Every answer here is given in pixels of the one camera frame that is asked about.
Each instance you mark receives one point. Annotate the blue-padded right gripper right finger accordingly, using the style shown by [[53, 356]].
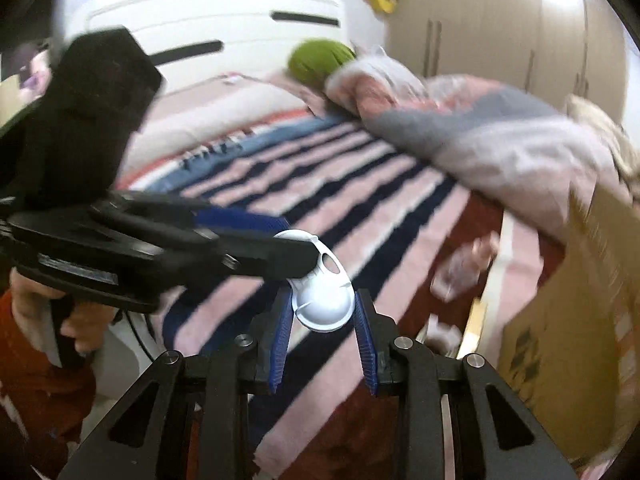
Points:
[[495, 435]]

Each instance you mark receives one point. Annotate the small white pink packet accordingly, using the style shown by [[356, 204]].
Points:
[[462, 269]]

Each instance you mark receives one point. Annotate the striped pink navy bed blanket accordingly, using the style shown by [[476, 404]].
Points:
[[391, 219]]

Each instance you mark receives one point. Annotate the white small item by box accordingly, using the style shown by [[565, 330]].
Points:
[[441, 338]]

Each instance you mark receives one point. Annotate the beige wooden wardrobe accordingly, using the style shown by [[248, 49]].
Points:
[[549, 48]]

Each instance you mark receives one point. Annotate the cream fleece blanket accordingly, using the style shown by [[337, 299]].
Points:
[[612, 134]]

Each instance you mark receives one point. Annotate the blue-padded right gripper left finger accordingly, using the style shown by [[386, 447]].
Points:
[[188, 417]]

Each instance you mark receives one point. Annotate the brown cardboard box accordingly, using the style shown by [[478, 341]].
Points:
[[572, 354]]

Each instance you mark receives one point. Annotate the white plastic hook cup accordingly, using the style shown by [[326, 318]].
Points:
[[323, 300]]

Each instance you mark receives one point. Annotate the green round pillow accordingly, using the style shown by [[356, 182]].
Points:
[[314, 60]]

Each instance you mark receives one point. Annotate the pink grey striped duvet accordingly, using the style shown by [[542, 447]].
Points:
[[494, 138]]

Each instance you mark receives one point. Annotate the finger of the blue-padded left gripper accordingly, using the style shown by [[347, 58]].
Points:
[[217, 218], [260, 255]]

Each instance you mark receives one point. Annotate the white bed headboard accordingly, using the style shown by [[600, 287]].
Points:
[[192, 41]]

